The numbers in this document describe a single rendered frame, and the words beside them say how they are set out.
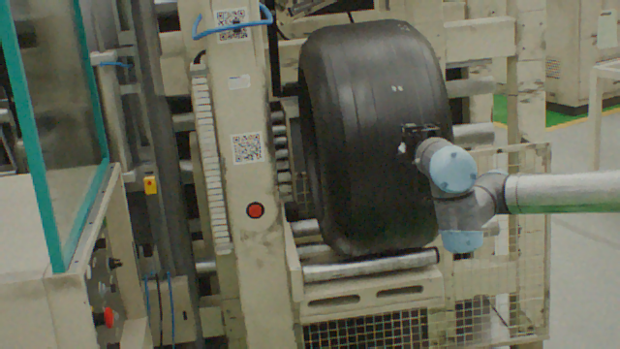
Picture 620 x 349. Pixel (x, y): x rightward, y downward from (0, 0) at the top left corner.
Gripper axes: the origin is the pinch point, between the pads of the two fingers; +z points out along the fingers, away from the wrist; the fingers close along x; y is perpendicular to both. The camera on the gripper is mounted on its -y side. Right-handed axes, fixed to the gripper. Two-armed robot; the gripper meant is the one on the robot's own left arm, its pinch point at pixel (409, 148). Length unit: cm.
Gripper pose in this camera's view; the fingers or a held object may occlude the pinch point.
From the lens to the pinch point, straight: 167.0
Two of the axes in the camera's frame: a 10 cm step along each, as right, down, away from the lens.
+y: -1.0, -9.7, -2.2
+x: -9.9, 1.2, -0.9
